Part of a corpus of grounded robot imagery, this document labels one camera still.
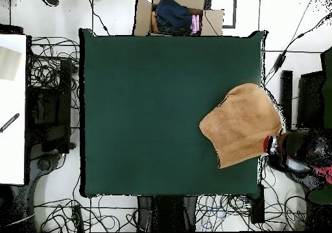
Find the orange terry towel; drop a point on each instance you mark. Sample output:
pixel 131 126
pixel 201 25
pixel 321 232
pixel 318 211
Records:
pixel 238 126

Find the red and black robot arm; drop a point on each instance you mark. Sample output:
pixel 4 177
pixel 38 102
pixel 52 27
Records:
pixel 316 150

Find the black equipment rack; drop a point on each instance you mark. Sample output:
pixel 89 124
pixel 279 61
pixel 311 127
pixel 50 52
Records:
pixel 310 100
pixel 49 113

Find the black rectangular box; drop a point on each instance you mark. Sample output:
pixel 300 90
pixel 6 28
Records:
pixel 257 207

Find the dark green table cloth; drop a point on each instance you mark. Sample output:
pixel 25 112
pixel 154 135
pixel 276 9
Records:
pixel 142 113

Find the pink garment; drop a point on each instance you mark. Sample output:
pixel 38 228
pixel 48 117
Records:
pixel 195 24

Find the blue jeans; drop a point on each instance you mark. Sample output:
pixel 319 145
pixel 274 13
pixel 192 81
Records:
pixel 172 15

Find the orange cloth in box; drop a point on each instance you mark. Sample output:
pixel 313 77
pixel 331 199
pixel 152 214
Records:
pixel 154 21

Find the brown cardboard box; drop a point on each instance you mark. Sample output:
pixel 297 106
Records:
pixel 142 20

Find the white board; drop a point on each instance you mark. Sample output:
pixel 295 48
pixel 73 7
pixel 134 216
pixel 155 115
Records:
pixel 13 139

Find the black striped tool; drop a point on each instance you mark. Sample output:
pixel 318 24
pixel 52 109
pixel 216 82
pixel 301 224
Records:
pixel 10 122

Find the beige paper sheet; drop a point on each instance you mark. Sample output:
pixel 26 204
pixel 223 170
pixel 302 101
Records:
pixel 9 64

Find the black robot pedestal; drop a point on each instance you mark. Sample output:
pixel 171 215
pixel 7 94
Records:
pixel 168 212

